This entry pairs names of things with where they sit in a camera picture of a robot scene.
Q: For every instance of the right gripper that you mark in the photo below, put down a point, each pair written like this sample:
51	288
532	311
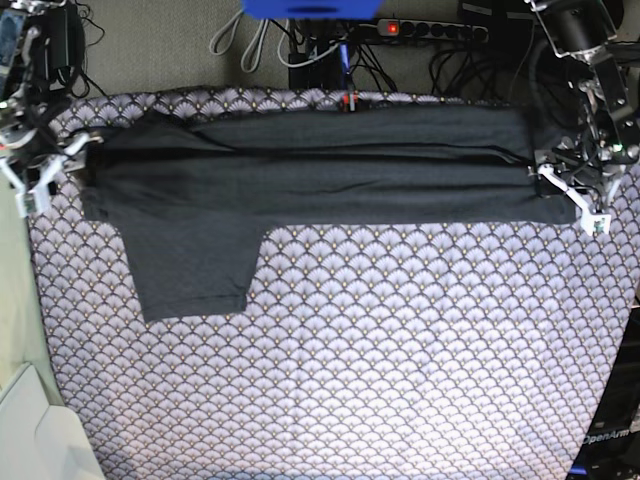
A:
26	147

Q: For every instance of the dark grey T-shirt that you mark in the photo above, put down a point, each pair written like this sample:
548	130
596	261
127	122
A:
193	202

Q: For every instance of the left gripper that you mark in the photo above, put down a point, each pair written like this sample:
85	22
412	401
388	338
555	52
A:
595	170

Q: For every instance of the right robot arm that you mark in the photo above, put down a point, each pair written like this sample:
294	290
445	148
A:
43	53

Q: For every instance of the black OpenArm box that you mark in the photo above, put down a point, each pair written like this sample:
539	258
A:
610	449

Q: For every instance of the fan patterned tablecloth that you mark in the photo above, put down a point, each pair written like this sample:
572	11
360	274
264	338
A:
374	352

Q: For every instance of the black power strip red switch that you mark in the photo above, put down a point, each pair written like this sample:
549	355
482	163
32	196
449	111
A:
427	30

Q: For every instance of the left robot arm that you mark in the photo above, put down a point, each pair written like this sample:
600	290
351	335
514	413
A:
582	31

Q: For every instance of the red black table clamp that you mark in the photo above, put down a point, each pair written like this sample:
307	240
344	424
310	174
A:
350	102

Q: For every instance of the white plastic bin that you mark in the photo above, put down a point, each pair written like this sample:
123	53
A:
40	440

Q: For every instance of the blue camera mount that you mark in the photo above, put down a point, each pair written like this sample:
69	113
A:
312	9

